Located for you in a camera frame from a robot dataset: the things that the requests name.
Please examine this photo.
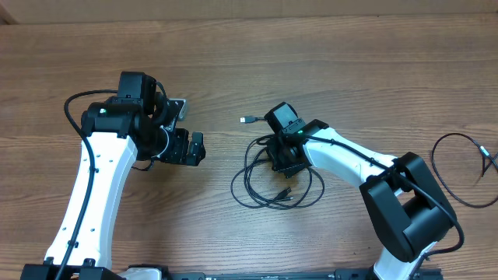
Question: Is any black usb cable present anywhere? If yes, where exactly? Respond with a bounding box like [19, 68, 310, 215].
[430, 132, 498, 209]
[230, 114, 326, 212]

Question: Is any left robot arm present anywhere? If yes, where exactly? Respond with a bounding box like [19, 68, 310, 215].
[20, 72, 205, 280]

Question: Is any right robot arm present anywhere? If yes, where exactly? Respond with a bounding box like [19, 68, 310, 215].
[264, 102, 460, 279]

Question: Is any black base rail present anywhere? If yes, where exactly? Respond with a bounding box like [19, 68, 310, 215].
[116, 264, 444, 280]

